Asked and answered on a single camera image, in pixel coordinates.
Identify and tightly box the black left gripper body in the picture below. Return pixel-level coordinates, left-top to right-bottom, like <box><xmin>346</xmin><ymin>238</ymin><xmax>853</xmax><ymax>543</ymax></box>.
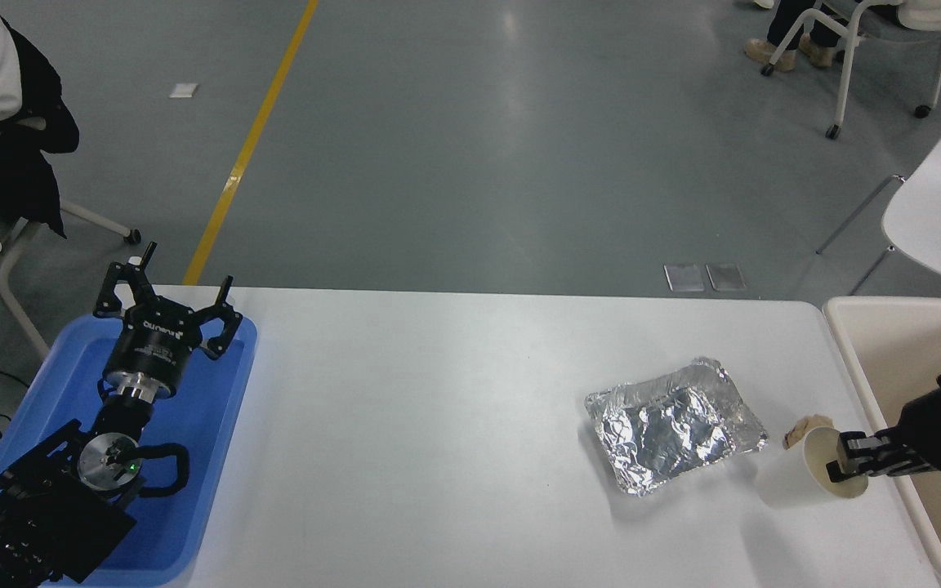
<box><xmin>105</xmin><ymin>300</ymin><xmax>198</xmax><ymax>386</ymax></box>

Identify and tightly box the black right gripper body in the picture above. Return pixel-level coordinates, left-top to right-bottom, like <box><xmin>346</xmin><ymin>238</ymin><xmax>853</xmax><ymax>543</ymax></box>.
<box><xmin>894</xmin><ymin>384</ymin><xmax>941</xmax><ymax>477</ymax></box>

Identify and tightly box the white paper cup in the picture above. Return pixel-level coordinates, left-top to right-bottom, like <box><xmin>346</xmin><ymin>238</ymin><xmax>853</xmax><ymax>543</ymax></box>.
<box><xmin>755</xmin><ymin>426</ymin><xmax>870</xmax><ymax>509</ymax></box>

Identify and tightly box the crumpled tan paper ball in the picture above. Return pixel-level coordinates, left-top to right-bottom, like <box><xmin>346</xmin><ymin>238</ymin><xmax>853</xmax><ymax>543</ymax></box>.
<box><xmin>783</xmin><ymin>415</ymin><xmax>839</xmax><ymax>448</ymax></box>

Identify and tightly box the white-legged chair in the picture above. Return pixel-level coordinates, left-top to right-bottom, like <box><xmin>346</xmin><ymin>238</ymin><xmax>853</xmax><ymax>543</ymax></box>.
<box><xmin>0</xmin><ymin>200</ymin><xmax>143</xmax><ymax>360</ymax></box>

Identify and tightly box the large pale bin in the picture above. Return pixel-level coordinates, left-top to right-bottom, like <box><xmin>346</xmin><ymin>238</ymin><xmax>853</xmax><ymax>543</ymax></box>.
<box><xmin>822</xmin><ymin>296</ymin><xmax>941</xmax><ymax>588</ymax></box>

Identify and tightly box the blue plastic tray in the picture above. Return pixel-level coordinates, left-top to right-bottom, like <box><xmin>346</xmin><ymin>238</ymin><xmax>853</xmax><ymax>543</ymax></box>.
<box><xmin>0</xmin><ymin>314</ymin><xmax>259</xmax><ymax>587</ymax></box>

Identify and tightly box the crumpled foil tray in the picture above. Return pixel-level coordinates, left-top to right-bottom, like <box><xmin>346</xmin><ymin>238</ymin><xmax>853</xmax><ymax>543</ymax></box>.
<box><xmin>584</xmin><ymin>355</ymin><xmax>769</xmax><ymax>496</ymax></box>

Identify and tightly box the metal floor plate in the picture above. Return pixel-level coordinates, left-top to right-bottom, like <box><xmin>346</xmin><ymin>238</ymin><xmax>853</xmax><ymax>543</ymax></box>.
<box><xmin>707</xmin><ymin>262</ymin><xmax>747</xmax><ymax>292</ymax></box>
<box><xmin>664</xmin><ymin>264</ymin><xmax>706</xmax><ymax>292</ymax></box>

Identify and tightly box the white wheeled chair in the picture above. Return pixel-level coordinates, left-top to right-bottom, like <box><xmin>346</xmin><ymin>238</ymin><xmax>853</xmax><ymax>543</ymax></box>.
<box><xmin>760</xmin><ymin>0</ymin><xmax>941</xmax><ymax>140</ymax></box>

